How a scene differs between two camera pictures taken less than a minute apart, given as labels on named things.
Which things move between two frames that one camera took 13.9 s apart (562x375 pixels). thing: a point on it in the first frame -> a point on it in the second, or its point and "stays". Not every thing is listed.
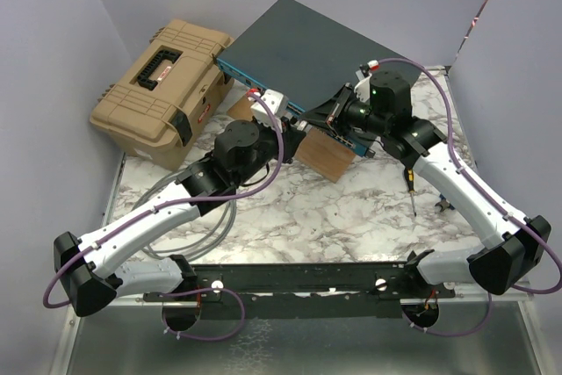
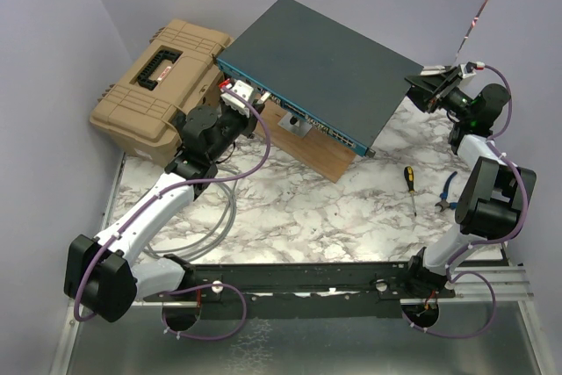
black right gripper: (327, 112) -> (441, 85)
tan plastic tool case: (159, 108) stays
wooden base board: (319, 153) stays
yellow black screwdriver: (409, 178) stays
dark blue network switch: (304, 59) stays
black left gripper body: (287, 148) -> (248, 127)
